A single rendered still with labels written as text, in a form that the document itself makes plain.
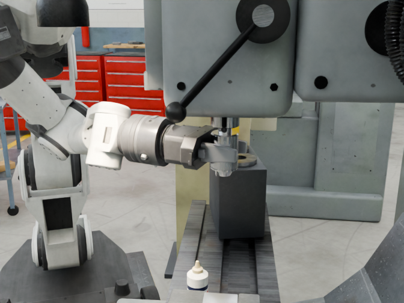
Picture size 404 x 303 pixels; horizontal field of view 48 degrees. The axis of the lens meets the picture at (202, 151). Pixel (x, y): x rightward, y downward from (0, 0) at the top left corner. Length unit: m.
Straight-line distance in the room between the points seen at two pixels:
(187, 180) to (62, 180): 1.32
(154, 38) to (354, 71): 0.30
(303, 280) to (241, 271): 1.73
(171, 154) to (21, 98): 0.40
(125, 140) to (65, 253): 0.87
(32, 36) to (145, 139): 0.40
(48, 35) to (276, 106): 0.59
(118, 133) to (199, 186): 1.84
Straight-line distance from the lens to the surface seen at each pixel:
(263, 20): 0.61
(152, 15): 0.74
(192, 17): 0.65
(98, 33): 10.18
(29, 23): 1.04
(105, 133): 0.84
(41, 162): 1.40
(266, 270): 1.07
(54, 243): 1.59
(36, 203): 1.47
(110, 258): 1.82
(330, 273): 2.88
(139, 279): 2.00
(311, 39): 0.63
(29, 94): 1.04
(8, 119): 6.12
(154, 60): 0.74
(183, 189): 2.67
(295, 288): 2.71
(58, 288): 1.69
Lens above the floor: 1.46
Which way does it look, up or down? 17 degrees down
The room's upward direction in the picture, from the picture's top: straight up
